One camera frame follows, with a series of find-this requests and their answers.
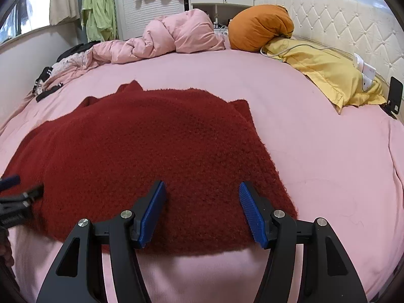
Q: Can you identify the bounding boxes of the white printed cloth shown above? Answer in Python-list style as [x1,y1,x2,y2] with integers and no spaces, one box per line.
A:
[50,50,95,76]

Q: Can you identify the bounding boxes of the yellow pillow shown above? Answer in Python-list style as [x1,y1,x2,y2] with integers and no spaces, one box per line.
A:
[263,36,387,114]

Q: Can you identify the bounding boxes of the black white striped garment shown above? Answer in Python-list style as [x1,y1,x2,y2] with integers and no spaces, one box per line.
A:
[32,66,53,95]

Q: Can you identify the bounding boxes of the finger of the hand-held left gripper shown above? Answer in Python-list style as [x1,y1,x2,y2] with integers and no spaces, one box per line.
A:
[0,174,21,192]
[0,185,44,209]

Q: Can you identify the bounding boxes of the white louvered door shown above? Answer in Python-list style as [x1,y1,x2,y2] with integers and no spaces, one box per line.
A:
[118,0,190,40]

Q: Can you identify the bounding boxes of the black crumpled clothes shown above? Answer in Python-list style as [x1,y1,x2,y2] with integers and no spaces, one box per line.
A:
[56,42,95,63]

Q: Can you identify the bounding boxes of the black striped cloth strip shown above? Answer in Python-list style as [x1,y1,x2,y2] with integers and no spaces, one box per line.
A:
[35,82,64,102]

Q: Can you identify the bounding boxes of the black phone stand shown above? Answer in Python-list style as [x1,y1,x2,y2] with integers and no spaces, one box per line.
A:
[382,76,404,120]

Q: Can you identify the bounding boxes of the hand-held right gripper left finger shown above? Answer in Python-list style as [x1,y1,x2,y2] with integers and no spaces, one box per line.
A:
[36,181,167,303]

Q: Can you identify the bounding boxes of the person's left hand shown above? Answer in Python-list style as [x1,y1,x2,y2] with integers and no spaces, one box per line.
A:
[0,232,15,267]

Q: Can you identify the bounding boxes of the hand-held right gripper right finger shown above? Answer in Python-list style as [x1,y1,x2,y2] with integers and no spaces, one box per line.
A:
[239,181,368,303]

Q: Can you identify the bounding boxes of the orange pillow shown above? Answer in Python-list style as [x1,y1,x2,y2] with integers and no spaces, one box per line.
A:
[228,5,295,53]

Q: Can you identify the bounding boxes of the white tufted headboard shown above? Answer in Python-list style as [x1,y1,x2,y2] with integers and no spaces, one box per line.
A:
[254,0,404,86]

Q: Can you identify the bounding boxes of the pink puffy duvet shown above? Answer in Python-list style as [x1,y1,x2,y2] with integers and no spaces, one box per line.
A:
[91,8,226,65]

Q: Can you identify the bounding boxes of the window with beige curtain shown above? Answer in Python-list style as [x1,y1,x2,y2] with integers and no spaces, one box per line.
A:
[0,0,53,41]

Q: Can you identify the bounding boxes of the light green hanging garment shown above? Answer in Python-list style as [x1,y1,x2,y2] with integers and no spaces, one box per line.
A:
[80,0,119,42]

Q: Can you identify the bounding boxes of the dark red knit sweater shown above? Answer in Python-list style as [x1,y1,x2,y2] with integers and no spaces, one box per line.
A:
[0,80,299,255]

